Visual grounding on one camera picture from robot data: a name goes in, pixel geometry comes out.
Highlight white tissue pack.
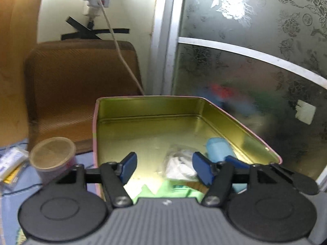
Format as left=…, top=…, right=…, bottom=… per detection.
left=0, top=147, right=29, bottom=182

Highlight yellow label plastic case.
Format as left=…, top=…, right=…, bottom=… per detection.
left=2, top=162, right=28, bottom=190

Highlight light blue case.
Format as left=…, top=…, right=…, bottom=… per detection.
left=206, top=137, right=248, bottom=193

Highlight clear plastic bag white contents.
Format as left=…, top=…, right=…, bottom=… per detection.
left=158, top=144, right=198, bottom=182

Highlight green paper packet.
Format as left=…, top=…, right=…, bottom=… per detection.
left=133, top=180, right=204, bottom=204

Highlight red paper cup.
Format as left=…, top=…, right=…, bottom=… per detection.
left=29, top=137, right=76, bottom=185

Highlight pink tin box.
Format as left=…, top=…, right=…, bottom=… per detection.
left=93, top=96, right=282, bottom=197

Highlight blue table cloth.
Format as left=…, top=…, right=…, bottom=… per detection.
left=1, top=139, right=94, bottom=244

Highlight frosted glass sliding door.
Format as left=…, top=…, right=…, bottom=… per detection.
left=146, top=0, right=326, bottom=187

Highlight black tape cross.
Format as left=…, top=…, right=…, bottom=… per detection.
left=60, top=16, right=130, bottom=41

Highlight wooden board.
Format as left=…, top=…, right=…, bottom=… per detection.
left=1, top=0, right=41, bottom=147

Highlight white power cable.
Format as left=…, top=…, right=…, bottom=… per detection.
left=96, top=0, right=145, bottom=96

